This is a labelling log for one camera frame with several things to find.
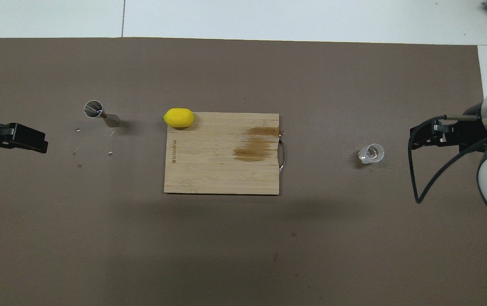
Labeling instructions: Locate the steel double jigger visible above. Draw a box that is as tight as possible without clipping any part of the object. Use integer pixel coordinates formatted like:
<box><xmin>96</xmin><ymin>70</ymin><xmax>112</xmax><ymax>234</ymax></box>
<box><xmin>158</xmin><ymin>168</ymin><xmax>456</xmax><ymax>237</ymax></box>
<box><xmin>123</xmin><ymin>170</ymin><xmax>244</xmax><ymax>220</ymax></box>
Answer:
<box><xmin>84</xmin><ymin>100</ymin><xmax>121</xmax><ymax>128</ymax></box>

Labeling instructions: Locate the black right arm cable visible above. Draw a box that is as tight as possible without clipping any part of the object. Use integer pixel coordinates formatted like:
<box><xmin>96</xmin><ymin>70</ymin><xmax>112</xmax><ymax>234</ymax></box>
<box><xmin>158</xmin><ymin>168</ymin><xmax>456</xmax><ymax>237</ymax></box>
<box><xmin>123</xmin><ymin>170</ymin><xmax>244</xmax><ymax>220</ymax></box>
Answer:
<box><xmin>408</xmin><ymin>115</ymin><xmax>487</xmax><ymax>204</ymax></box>

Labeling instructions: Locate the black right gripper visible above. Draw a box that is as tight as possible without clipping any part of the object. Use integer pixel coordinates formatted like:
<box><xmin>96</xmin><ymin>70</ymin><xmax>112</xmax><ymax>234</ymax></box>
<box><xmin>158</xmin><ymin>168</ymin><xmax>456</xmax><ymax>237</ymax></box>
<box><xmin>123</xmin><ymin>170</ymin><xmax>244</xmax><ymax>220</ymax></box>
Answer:
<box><xmin>410</xmin><ymin>103</ymin><xmax>487</xmax><ymax>150</ymax></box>

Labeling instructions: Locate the yellow lemon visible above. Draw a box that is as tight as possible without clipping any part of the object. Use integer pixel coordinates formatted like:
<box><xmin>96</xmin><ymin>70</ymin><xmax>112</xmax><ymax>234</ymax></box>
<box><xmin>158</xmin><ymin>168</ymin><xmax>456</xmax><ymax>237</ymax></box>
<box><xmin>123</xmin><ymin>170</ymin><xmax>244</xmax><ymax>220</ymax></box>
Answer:
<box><xmin>163</xmin><ymin>108</ymin><xmax>195</xmax><ymax>128</ymax></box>

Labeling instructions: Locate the brown table mat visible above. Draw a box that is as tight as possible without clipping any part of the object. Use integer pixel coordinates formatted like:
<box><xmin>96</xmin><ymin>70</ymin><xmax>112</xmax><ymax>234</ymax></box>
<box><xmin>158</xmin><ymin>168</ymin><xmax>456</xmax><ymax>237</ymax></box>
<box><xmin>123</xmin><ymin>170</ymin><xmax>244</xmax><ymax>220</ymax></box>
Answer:
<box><xmin>0</xmin><ymin>37</ymin><xmax>487</xmax><ymax>306</ymax></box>

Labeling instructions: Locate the clear plastic cup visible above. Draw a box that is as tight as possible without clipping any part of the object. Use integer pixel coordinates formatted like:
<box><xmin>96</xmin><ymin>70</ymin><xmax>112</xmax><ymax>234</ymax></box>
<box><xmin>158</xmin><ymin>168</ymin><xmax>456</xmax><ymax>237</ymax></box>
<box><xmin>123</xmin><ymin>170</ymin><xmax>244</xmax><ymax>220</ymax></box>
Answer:
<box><xmin>357</xmin><ymin>144</ymin><xmax>385</xmax><ymax>165</ymax></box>

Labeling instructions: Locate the bamboo cutting board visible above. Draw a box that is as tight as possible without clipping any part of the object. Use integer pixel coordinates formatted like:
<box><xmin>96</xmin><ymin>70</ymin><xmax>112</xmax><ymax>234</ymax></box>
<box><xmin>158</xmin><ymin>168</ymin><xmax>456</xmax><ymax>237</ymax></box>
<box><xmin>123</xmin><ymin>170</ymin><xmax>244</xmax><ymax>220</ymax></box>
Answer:
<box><xmin>163</xmin><ymin>112</ymin><xmax>287</xmax><ymax>196</ymax></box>

